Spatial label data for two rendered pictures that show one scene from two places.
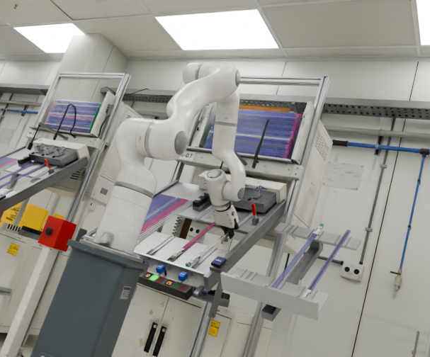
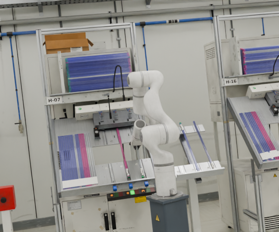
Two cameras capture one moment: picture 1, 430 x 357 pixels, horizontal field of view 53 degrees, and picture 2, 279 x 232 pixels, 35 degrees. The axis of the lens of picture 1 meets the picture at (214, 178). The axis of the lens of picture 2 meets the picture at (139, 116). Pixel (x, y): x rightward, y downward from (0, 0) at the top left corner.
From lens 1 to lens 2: 2.19 m
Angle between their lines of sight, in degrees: 45
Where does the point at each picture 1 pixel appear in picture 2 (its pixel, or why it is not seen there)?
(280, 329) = (192, 182)
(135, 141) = (160, 141)
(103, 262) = (179, 202)
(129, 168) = (166, 156)
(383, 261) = not seen: hidden behind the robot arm
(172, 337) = (120, 214)
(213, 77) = (159, 84)
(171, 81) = not seen: outside the picture
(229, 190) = not seen: hidden behind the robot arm
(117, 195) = (167, 171)
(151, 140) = (170, 138)
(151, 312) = (99, 209)
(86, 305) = (180, 222)
